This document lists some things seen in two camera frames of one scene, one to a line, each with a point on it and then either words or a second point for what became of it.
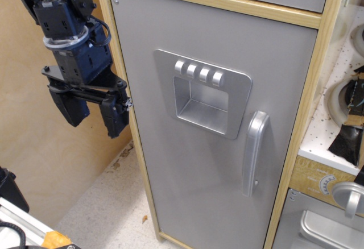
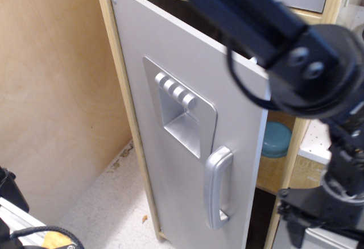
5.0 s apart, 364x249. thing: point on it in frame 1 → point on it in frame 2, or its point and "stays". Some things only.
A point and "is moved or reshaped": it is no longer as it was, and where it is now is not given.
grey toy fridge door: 195,181 is moved or reshaped
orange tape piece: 53,239 stays
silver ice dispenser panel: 211,97 → 178,112
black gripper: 86,71 → 310,207
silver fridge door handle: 257,130 → 215,218
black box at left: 9,190 stays
